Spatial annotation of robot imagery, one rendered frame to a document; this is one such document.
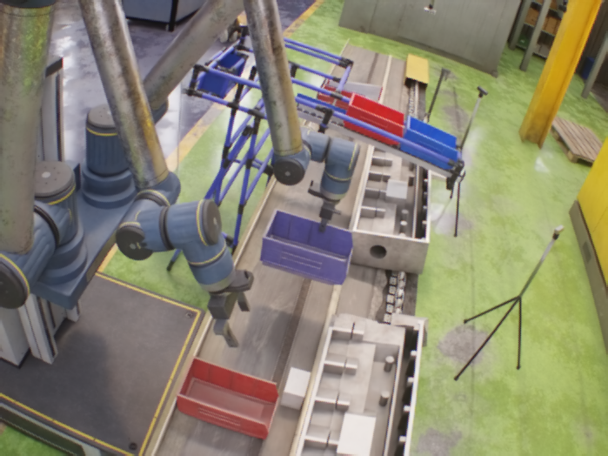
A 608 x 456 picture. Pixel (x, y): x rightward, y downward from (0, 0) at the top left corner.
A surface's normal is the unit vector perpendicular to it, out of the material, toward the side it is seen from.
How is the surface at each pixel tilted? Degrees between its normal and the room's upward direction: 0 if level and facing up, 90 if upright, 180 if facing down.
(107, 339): 0
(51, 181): 0
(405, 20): 90
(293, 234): 88
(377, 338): 10
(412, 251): 90
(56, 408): 0
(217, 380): 88
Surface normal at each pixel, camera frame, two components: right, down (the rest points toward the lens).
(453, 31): -0.18, 0.59
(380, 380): 0.05, -0.79
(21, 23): 0.38, 0.71
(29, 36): 0.56, 0.69
